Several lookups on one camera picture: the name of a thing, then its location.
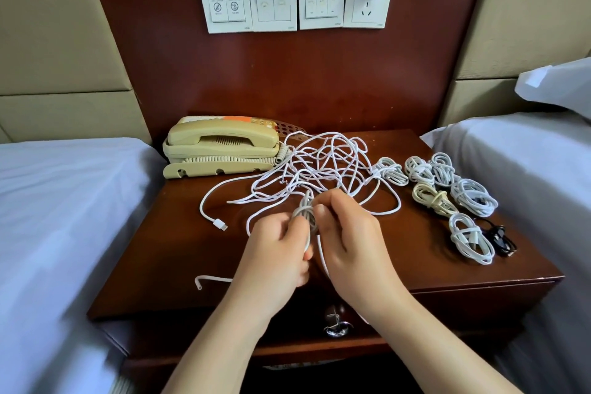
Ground person's right hand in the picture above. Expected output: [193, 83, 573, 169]
[312, 188, 414, 309]

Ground person's left hand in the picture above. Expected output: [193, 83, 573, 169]
[229, 212, 316, 318]

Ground cream cable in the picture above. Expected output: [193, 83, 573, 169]
[412, 182, 460, 217]

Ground tangle of white cables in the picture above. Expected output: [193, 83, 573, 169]
[194, 131, 404, 291]

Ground dark wooden drawer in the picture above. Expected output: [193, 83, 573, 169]
[111, 297, 546, 367]

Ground thin black cable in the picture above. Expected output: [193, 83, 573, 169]
[484, 223, 518, 257]

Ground person's right forearm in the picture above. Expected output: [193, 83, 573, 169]
[374, 280, 523, 394]

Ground person's left forearm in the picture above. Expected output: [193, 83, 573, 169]
[164, 295, 283, 394]

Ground wooden nightstand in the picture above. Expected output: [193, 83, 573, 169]
[87, 129, 565, 394]

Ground white crumpled bag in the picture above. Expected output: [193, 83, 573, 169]
[263, 358, 347, 371]

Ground left bed white sheet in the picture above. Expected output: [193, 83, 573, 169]
[0, 138, 167, 394]

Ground white pillow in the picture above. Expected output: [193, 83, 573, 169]
[515, 58, 591, 121]

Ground beige padded headboard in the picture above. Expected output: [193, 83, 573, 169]
[0, 0, 151, 143]
[438, 0, 591, 127]

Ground metal ring drawer handle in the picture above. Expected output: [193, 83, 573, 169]
[323, 304, 354, 339]

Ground beige corded telephone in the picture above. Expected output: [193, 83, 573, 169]
[163, 116, 306, 180]

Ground dark wooden wall panel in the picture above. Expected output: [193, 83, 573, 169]
[80, 0, 493, 143]

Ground white triple rocker wall switch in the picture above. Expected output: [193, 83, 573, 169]
[297, 0, 347, 31]

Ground white double rocker wall switch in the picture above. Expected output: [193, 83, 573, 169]
[248, 0, 299, 33]

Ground white two-button wall switch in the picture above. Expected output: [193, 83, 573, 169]
[198, 0, 253, 34]

